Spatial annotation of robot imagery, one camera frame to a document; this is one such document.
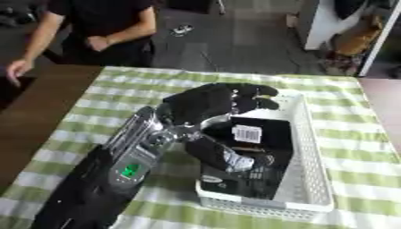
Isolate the brown bag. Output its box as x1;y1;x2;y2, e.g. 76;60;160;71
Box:
330;14;386;57

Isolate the black flat box with oval logo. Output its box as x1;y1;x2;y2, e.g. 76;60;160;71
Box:
199;148;294;201

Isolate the white slanted pole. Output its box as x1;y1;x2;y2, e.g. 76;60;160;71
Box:
357;0;401;78

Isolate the white cabinet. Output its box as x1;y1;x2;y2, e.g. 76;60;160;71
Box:
295;0;353;51

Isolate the patterned bag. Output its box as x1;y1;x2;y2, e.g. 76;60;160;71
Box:
320;51;363;76

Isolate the person's left hand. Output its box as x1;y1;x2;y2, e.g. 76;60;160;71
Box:
84;35;113;53

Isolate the black box with barcode label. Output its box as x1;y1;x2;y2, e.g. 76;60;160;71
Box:
200;116;294;157

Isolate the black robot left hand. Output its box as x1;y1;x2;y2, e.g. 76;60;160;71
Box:
155;82;282;174

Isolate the person's hand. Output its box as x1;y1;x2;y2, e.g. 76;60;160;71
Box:
4;58;35;88
84;35;113;53

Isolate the person's right hand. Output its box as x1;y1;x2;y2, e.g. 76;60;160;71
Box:
4;58;35;88

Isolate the person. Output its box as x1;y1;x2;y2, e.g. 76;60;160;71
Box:
4;0;158;88

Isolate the white perforated plastic basket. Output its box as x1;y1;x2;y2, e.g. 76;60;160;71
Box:
194;92;337;222

